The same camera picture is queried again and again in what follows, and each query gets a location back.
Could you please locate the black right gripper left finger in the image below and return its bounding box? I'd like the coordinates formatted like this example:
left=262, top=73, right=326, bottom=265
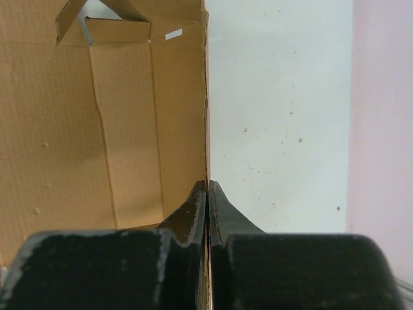
left=1, top=181, right=207, bottom=309

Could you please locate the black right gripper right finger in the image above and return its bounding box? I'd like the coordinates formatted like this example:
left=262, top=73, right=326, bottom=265
left=208, top=181, right=403, bottom=309

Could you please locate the brown cardboard box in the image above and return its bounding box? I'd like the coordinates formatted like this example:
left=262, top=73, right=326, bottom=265
left=0, top=0, right=216, bottom=310

